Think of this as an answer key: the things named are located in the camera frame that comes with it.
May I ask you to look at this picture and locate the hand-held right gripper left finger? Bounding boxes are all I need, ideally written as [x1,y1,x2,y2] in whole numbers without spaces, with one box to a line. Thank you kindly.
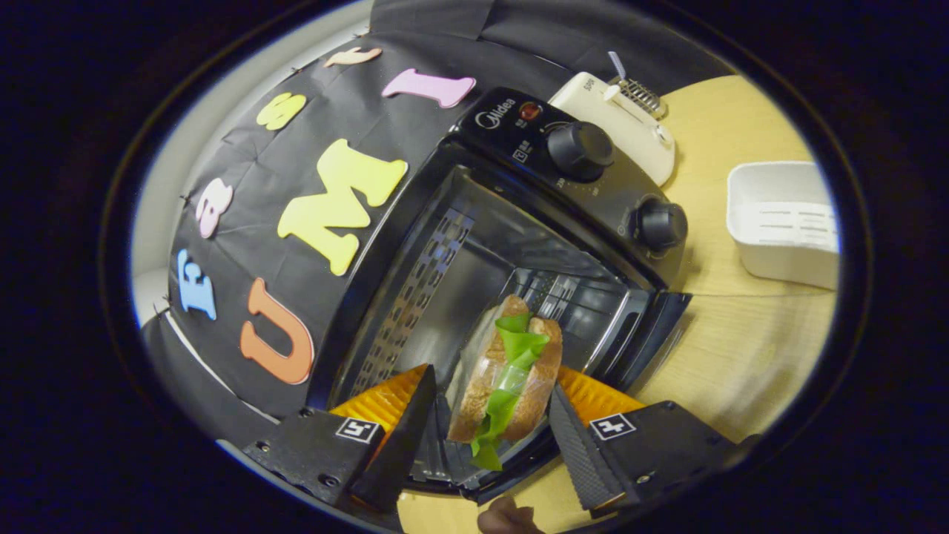
[243,363,438,512]

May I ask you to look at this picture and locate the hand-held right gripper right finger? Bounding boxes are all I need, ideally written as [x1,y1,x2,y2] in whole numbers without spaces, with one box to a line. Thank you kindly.
[549,365,761,512]

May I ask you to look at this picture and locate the lettuce sandwich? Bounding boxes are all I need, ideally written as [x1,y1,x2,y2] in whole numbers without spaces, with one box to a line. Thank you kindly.
[447,294,564,472]

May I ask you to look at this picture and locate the black electric oven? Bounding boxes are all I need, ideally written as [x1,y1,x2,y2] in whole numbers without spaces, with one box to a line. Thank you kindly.
[308,87,694,505]

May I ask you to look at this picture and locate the white plastic container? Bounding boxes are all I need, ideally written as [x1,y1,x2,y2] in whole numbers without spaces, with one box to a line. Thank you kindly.
[727,161,842,291]

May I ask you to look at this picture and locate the white toaster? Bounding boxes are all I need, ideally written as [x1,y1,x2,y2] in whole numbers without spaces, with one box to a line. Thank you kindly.
[547,71,677,186]

